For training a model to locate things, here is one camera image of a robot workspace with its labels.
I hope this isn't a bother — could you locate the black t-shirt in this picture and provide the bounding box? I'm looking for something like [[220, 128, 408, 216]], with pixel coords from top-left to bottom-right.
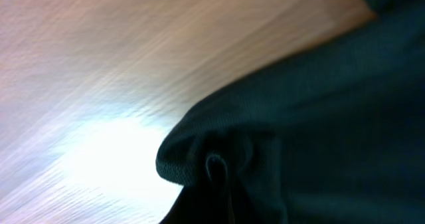
[[156, 0, 424, 224]]

